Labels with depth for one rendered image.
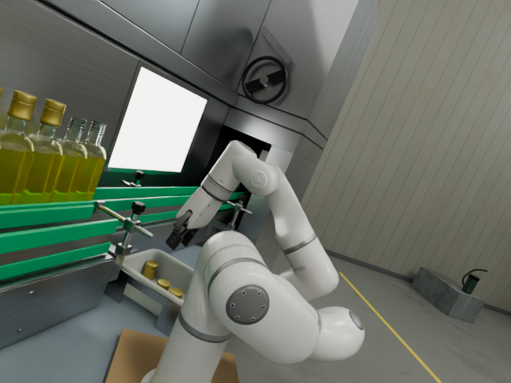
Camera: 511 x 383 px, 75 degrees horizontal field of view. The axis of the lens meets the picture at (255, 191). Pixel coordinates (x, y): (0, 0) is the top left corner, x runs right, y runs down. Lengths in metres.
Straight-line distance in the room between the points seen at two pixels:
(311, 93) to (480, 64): 4.80
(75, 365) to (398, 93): 5.08
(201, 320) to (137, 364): 0.21
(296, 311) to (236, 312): 0.09
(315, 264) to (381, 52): 4.65
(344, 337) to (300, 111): 1.06
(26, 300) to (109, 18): 0.65
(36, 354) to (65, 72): 0.58
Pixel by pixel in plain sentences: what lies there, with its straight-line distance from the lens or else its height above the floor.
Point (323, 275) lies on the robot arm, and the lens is 0.76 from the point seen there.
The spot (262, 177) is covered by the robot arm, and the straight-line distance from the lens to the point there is 0.71.
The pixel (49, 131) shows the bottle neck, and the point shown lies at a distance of 0.75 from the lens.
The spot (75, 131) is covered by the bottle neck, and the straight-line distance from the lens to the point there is 0.78.
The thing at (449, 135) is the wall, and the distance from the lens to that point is 5.90.
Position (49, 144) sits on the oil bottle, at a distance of 0.75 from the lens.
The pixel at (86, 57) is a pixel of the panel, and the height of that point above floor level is 1.26.
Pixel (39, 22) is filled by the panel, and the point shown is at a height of 1.29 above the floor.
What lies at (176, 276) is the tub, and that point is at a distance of 0.99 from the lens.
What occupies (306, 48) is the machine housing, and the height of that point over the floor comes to 1.68.
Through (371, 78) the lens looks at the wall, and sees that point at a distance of 5.15.
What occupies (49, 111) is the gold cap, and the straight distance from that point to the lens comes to 0.74.
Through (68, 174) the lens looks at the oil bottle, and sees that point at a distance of 0.79.
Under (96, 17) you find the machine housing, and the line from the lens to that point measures 0.95.
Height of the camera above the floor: 1.24
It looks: 9 degrees down
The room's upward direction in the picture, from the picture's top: 22 degrees clockwise
